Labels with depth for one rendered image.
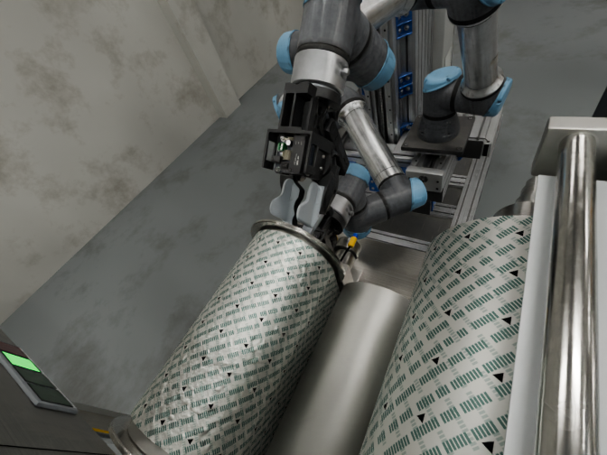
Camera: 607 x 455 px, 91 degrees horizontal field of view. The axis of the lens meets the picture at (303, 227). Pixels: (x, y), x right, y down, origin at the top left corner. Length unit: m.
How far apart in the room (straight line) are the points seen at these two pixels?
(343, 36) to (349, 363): 0.40
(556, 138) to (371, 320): 0.25
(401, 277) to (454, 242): 0.55
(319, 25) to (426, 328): 0.37
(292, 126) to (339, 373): 0.30
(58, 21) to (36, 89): 0.56
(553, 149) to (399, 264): 0.61
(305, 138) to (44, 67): 2.99
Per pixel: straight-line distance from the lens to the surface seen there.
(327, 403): 0.36
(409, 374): 0.20
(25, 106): 3.21
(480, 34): 0.95
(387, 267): 0.80
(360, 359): 0.36
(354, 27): 0.48
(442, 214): 1.80
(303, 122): 0.42
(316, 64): 0.43
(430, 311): 0.21
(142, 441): 0.35
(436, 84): 1.18
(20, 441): 0.51
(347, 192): 0.64
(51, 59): 3.31
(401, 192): 0.76
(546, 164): 0.23
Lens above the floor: 1.58
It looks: 47 degrees down
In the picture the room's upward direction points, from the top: 24 degrees counter-clockwise
